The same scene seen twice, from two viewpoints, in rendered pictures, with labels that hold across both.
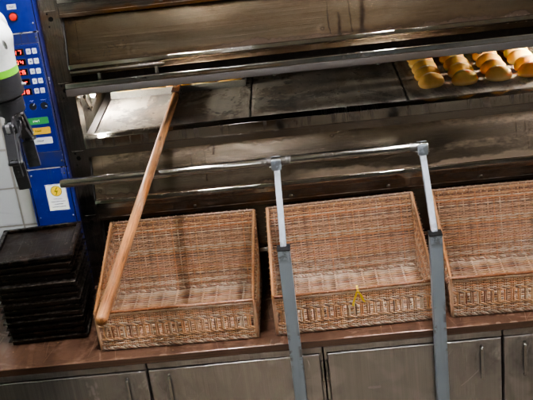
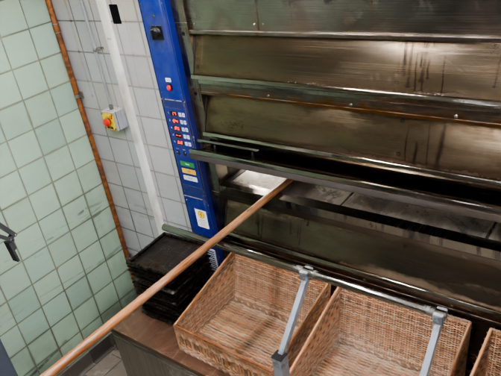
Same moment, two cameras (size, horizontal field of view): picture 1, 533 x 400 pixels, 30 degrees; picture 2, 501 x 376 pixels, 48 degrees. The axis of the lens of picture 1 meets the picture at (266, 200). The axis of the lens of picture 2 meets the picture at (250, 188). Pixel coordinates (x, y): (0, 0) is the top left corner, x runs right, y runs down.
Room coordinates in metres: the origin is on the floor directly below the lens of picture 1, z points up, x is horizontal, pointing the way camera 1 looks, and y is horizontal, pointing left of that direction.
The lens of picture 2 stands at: (1.70, -0.92, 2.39)
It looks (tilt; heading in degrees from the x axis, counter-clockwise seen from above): 28 degrees down; 38
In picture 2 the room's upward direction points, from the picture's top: 10 degrees counter-clockwise
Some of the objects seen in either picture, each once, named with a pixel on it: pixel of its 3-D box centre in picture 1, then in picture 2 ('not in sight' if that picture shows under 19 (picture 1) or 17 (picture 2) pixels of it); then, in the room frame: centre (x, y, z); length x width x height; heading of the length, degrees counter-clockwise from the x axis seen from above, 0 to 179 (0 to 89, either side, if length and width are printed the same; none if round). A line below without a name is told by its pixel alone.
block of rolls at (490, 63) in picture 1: (468, 55); not in sight; (3.81, -0.87, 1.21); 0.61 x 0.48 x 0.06; 177
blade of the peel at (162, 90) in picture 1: (182, 76); not in sight; (4.05, 0.29, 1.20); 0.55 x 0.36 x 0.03; 86
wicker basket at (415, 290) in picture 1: (347, 259); (377, 364); (3.14, -0.26, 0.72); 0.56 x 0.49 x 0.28; 88
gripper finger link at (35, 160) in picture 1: (31, 153); (12, 251); (2.39, 0.58, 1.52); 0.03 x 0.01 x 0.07; 89
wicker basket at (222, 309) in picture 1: (181, 276); (253, 315); (3.16, 0.34, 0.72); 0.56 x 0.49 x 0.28; 86
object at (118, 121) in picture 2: not in sight; (114, 118); (3.44, 1.24, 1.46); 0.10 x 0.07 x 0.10; 87
